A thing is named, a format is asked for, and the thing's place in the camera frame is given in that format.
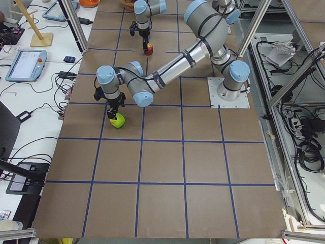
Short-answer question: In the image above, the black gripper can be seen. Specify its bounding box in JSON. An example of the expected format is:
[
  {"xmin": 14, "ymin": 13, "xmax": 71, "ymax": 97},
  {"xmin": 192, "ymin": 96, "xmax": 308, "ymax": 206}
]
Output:
[
  {"xmin": 93, "ymin": 86, "xmax": 126, "ymax": 120},
  {"xmin": 129, "ymin": 21, "xmax": 150, "ymax": 50}
]

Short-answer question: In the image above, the green apple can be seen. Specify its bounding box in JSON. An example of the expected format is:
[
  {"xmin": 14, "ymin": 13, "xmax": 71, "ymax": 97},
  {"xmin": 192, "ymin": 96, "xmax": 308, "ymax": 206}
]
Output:
[{"xmin": 109, "ymin": 113, "xmax": 125, "ymax": 129}]

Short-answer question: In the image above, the red yellow apple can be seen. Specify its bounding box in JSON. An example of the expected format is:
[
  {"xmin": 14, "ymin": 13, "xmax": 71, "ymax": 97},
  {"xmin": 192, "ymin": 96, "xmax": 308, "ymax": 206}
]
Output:
[{"xmin": 143, "ymin": 43, "xmax": 153, "ymax": 56}]

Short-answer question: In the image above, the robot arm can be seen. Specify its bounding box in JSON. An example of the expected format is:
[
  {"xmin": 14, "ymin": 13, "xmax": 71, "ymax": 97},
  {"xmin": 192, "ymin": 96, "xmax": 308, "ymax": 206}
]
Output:
[
  {"xmin": 129, "ymin": 1, "xmax": 240, "ymax": 55},
  {"xmin": 93, "ymin": 1, "xmax": 250, "ymax": 119}
]

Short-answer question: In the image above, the wicker basket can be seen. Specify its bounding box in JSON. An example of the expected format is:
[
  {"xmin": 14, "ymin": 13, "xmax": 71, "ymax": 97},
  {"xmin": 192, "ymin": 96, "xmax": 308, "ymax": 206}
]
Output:
[{"xmin": 120, "ymin": 0, "xmax": 135, "ymax": 12}]

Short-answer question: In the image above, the black usb hub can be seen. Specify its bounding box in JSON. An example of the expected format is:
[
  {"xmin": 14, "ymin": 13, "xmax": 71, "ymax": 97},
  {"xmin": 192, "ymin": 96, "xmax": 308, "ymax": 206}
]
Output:
[{"xmin": 58, "ymin": 71, "xmax": 77, "ymax": 79}]

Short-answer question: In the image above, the black power brick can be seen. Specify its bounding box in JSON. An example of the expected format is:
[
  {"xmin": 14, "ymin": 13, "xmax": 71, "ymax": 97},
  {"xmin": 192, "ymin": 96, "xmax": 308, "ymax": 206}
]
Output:
[{"xmin": 78, "ymin": 17, "xmax": 93, "ymax": 25}]

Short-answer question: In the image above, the small blue device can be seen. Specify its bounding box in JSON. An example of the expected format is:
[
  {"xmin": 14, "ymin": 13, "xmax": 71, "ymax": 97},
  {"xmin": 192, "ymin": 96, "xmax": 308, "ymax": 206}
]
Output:
[{"xmin": 63, "ymin": 56, "xmax": 76, "ymax": 63}]

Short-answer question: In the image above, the teach pendant upper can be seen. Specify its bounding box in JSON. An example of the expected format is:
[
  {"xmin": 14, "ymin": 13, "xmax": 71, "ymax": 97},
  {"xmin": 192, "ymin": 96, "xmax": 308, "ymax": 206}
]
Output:
[{"xmin": 5, "ymin": 49, "xmax": 47, "ymax": 82}]

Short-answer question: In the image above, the black monitor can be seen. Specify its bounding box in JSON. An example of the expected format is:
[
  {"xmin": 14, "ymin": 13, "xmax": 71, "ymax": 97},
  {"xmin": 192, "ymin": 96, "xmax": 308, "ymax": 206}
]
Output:
[{"xmin": 0, "ymin": 102, "xmax": 21, "ymax": 160}]

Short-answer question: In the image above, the wooden stand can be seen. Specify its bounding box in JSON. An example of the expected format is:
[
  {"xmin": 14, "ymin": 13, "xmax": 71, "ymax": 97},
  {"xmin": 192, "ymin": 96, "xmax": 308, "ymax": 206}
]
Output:
[{"xmin": 11, "ymin": 0, "xmax": 53, "ymax": 48}]

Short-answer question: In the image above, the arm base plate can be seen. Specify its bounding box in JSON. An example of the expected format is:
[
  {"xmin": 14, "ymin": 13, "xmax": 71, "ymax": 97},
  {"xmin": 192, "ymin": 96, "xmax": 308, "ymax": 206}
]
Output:
[{"xmin": 207, "ymin": 77, "xmax": 250, "ymax": 109}]

